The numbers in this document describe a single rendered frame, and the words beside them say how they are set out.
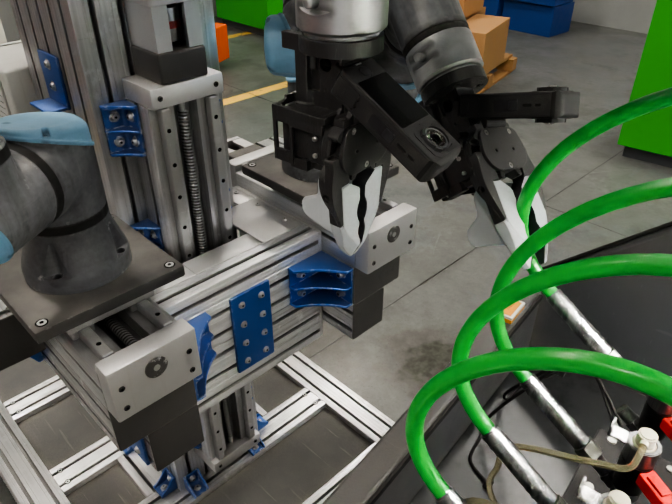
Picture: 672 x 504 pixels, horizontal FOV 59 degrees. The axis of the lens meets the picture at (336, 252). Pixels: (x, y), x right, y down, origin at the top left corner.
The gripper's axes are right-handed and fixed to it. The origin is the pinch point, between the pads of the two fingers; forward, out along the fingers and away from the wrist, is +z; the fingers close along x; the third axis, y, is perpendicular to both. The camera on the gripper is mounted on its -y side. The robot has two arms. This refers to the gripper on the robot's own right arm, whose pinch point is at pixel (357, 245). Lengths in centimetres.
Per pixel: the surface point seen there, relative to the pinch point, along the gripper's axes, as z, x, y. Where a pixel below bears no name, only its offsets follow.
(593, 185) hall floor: 122, -288, 45
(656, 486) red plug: 13.2, -1.9, -31.0
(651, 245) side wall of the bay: 13.7, -43.1, -20.0
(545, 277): -7.5, 4.6, -19.7
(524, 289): -5.9, 4.7, -18.4
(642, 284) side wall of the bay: 20, -43, -21
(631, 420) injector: 16.3, -11.4, -27.1
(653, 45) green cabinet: 54, -336, 44
